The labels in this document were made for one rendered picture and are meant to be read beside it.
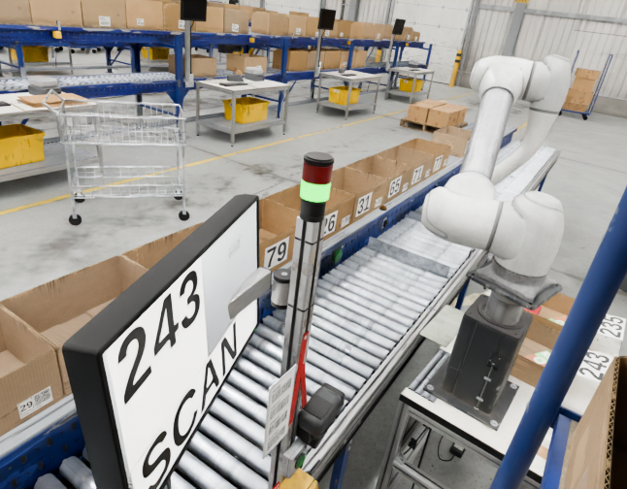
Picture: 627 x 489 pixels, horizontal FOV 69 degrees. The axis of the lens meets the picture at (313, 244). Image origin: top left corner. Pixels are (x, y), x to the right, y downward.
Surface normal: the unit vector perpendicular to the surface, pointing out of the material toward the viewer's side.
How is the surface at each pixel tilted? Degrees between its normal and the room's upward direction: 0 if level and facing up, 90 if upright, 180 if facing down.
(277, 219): 89
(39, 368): 90
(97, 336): 4
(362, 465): 0
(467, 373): 90
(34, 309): 89
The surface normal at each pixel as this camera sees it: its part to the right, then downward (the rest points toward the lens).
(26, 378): 0.83, 0.34
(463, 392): -0.60, 0.30
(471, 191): -0.10, -0.51
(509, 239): -0.42, 0.32
